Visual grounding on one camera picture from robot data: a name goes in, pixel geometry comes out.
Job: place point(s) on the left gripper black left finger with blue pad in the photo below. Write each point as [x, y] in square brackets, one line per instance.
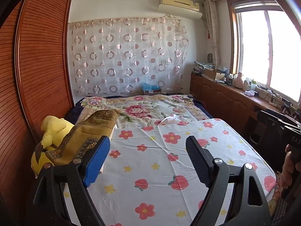
[79, 174]

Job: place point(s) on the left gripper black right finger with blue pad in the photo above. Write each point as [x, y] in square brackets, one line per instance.
[248, 204]

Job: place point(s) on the golden brown patterned cloth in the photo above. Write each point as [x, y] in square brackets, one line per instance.
[83, 136]

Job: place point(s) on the person's right hand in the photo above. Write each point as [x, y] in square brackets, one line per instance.
[288, 169]

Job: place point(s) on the brown wooden sideboard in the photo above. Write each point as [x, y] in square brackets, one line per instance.
[231, 105]

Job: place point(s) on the white bottle on sideboard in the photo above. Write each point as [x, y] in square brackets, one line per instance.
[238, 82]

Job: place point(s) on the yellow plush toy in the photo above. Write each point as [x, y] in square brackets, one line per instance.
[55, 129]

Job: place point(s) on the cardboard box on sideboard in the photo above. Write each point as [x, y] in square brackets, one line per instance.
[214, 75]

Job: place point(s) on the white flower-print sheet board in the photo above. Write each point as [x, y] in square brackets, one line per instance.
[148, 177]

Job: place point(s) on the stack of papers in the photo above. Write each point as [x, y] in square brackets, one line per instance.
[200, 67]

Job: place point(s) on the floral quilt on bed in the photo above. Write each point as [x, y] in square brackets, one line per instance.
[145, 110]

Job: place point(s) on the brown wooden wardrobe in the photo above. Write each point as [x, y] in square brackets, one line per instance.
[34, 84]

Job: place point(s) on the blue item in box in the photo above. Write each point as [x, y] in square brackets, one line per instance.
[151, 89]

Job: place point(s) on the white curtain with circles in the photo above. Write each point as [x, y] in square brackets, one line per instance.
[117, 56]

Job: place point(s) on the white air conditioner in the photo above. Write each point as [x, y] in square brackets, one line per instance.
[182, 8]

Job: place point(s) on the window with brown frame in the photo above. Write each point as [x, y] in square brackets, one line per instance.
[265, 46]

